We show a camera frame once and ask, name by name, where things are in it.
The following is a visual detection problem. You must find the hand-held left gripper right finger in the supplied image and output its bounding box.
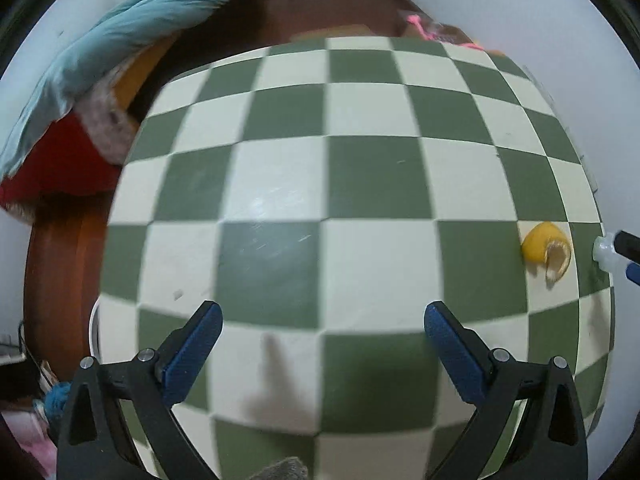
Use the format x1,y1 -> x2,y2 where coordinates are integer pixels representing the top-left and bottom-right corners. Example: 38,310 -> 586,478
424,301 -> 588,480

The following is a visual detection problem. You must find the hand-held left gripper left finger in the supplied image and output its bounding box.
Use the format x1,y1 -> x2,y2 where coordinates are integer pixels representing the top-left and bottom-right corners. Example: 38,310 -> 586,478
57,301 -> 223,480

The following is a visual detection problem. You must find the small white bottle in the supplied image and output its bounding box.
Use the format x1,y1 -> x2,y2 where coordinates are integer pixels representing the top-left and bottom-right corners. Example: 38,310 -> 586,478
592,233 -> 627,274

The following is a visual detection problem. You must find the yellow fruit peel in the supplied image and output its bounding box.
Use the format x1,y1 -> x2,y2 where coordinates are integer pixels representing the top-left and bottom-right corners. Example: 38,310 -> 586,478
521,221 -> 573,284

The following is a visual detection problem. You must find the white round trash bin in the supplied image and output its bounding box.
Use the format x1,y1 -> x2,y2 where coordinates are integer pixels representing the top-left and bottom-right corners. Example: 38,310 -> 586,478
89,301 -> 104,363

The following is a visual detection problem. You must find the blue cloth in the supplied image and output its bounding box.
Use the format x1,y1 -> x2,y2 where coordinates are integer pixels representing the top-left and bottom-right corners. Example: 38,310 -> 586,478
46,381 -> 74,418

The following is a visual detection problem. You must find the person's grey trouser leg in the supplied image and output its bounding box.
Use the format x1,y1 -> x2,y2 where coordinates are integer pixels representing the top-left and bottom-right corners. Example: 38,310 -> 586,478
248,456 -> 309,480

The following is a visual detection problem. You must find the green checkered table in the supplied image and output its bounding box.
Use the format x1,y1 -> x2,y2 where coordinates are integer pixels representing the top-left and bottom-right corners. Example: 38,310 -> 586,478
97,36 -> 617,480

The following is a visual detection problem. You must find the red blanket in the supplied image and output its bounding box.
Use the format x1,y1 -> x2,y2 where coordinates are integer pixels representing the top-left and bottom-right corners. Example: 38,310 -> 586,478
0,111 -> 123,211

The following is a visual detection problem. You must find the beige patterned cloth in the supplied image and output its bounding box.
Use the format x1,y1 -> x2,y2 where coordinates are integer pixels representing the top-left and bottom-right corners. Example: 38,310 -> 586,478
75,79 -> 146,166

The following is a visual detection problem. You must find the pink toy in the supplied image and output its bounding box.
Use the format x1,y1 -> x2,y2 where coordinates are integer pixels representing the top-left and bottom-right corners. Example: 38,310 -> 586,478
407,12 -> 487,52

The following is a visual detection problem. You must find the light blue duvet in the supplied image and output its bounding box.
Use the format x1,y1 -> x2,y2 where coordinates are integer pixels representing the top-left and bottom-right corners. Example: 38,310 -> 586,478
0,0 -> 262,177

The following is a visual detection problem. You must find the small wooden stool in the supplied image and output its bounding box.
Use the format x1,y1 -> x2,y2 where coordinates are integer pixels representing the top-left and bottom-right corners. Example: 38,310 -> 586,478
290,24 -> 376,45

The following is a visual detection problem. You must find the wooden bed frame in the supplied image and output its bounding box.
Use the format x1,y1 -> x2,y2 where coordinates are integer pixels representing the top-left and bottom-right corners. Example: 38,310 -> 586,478
114,32 -> 180,123

